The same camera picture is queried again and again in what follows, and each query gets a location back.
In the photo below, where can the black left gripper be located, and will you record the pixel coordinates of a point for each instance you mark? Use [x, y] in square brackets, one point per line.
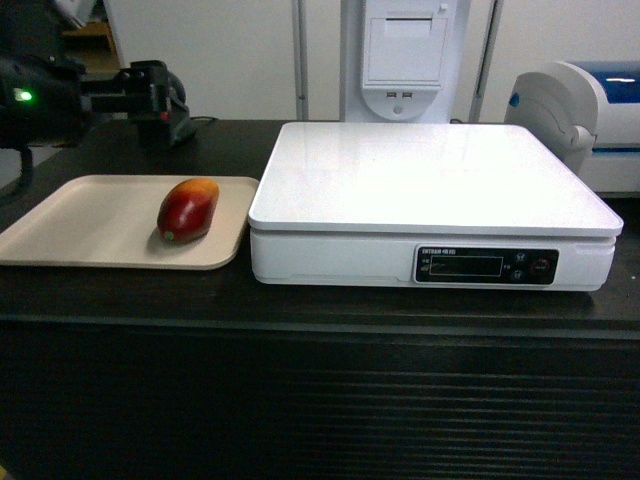
[141, 91]

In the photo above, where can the dark red mango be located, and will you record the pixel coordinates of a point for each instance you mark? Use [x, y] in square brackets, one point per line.
[186, 213]

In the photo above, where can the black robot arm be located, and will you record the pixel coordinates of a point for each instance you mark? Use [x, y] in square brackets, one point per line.
[47, 98]

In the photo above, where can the black slatted checkout counter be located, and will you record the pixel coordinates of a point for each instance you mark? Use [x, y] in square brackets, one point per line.
[147, 374]

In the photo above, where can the white checkout scale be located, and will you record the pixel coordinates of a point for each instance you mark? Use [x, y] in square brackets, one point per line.
[426, 206]

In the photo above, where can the black barcode scanner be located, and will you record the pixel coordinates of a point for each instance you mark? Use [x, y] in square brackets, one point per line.
[156, 135]

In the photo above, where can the beige plastic tray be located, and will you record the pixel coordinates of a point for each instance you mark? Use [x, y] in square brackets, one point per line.
[110, 221]

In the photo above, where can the white receipt printer kiosk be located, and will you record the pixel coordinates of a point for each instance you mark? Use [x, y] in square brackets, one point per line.
[400, 60]

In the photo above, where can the white blue label printer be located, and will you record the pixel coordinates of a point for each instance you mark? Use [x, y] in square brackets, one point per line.
[587, 114]

